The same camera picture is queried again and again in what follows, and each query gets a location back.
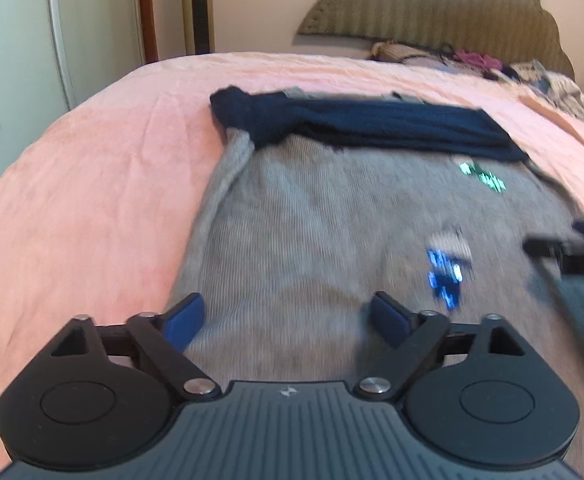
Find grey navy sequin sweater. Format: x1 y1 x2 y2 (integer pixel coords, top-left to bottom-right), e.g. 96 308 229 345
173 87 584 473

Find crumpled white grey clothes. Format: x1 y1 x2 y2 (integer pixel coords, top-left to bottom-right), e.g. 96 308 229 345
511 60 584 122

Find pink bed blanket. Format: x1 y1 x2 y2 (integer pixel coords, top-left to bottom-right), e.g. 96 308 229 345
0 53 584 471

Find magenta garment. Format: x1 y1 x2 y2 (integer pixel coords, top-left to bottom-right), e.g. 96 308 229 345
453 50 503 72

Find olive quilted headboard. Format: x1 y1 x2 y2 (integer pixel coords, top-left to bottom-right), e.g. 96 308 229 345
297 0 575 77

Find gold tower fan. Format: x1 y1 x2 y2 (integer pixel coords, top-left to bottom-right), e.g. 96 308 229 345
181 0 215 55

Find brown wooden door frame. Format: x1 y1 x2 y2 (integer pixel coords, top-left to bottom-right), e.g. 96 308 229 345
139 0 159 63

